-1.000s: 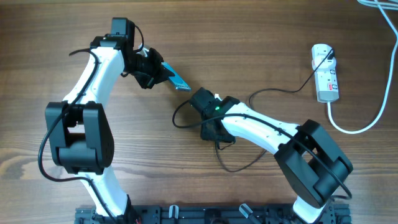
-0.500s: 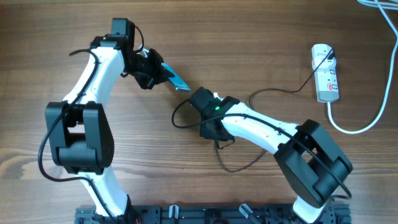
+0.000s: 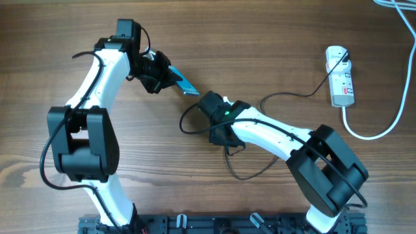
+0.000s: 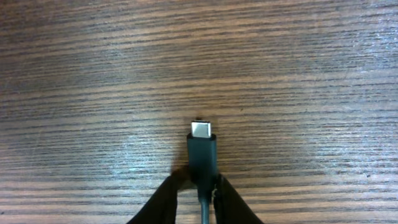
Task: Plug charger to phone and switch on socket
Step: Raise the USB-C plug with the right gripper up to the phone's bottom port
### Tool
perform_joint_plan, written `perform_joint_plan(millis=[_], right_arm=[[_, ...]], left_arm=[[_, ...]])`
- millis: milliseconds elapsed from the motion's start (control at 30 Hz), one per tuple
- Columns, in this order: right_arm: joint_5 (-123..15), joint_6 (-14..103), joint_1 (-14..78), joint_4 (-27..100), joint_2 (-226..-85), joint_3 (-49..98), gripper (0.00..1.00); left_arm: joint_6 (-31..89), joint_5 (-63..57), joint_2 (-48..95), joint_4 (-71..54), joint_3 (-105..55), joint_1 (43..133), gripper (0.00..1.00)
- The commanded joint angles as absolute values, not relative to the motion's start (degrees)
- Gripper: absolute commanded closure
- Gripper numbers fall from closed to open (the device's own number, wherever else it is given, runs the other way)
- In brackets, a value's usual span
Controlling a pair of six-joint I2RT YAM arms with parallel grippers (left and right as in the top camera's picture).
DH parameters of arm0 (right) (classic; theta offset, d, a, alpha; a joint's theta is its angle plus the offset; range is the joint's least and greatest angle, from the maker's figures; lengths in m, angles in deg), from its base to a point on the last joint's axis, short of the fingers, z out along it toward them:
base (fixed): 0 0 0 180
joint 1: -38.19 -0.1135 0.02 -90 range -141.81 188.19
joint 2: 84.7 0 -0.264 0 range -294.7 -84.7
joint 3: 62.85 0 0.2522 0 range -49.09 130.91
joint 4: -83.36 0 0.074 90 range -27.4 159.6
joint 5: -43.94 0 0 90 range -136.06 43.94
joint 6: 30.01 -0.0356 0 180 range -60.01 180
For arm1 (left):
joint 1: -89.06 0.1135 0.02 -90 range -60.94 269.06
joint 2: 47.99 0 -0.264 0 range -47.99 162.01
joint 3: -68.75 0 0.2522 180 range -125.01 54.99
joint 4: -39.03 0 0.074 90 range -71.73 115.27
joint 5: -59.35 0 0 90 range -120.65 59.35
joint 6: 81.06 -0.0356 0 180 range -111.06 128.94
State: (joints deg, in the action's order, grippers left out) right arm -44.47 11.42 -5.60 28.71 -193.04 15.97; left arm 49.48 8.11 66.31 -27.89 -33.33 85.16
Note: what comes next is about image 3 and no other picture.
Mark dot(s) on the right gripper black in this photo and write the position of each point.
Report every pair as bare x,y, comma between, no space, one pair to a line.
213,138

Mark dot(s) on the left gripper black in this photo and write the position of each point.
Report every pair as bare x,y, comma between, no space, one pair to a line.
164,74

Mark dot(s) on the Galaxy S25 smartphone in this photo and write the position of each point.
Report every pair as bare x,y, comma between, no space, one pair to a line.
184,85

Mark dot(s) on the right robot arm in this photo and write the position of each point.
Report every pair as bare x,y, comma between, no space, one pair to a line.
324,167

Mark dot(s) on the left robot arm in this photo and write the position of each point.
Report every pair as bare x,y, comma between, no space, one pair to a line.
82,151

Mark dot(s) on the white power strip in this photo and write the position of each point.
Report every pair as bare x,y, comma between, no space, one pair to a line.
338,67

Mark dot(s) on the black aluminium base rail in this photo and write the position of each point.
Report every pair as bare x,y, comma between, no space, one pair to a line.
280,223

